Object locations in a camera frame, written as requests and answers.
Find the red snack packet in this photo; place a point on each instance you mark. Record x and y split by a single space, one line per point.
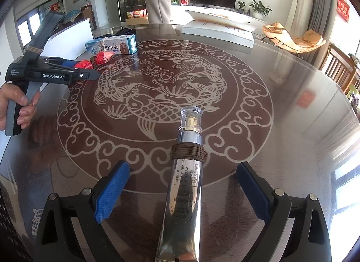
101 58

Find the white flat box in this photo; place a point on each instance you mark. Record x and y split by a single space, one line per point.
219 30

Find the blue floral cover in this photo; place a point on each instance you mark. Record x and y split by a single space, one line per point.
71 15

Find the silver cream tube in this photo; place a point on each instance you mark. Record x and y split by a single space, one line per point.
182 194

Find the black hair clip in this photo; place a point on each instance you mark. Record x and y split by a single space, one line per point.
126 31

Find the covered standing air conditioner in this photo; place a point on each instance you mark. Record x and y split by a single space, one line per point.
299 3

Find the dark patterned cloth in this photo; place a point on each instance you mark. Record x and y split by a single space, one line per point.
11 228

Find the blue medicine box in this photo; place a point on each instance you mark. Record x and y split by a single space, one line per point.
92 46

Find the small potted plant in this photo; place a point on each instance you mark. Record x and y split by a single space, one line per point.
241 6

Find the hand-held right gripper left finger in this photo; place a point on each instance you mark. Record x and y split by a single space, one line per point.
112 191

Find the white tv cabinet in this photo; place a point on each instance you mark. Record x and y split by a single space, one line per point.
253 17

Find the red window sign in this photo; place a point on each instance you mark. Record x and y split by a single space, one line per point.
55 7

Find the cardboard box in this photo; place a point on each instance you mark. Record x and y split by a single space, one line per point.
137 20

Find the white medicine box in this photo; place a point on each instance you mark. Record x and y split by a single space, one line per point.
121 45

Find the red wall decoration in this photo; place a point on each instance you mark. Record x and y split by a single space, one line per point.
343 8

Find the grey curtain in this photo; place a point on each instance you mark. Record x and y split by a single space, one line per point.
323 6

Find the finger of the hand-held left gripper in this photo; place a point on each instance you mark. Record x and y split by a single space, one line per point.
69 63
87 75

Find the person's left hand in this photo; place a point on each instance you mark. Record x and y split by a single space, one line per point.
25 110

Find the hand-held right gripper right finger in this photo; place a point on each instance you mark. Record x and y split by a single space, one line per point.
253 188

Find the orange lounge chair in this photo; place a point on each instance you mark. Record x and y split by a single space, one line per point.
292 38

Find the large potted plant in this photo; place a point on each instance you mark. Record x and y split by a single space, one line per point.
260 7

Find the wooden chair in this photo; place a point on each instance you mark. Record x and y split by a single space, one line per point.
337 67

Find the white board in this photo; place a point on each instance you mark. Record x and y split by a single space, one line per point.
70 39

